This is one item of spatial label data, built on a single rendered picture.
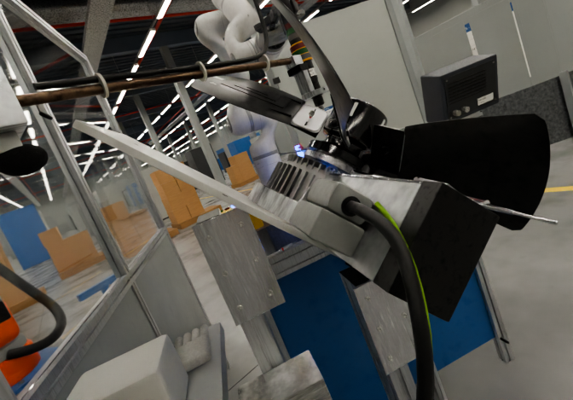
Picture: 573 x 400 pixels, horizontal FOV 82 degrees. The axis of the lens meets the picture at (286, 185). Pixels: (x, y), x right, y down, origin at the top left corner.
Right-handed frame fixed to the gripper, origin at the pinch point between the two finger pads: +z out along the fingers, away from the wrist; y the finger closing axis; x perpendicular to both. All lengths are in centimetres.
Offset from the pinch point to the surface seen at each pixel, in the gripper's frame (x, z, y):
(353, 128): -30.5, 15.2, 0.6
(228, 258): -43, 18, 33
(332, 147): -32.4, 15.5, 6.1
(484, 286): -114, -34, -52
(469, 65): -28, -29, -70
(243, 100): -16.6, 5.3, 17.6
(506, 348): -145, -35, -54
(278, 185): -35.3, 14.2, 18.9
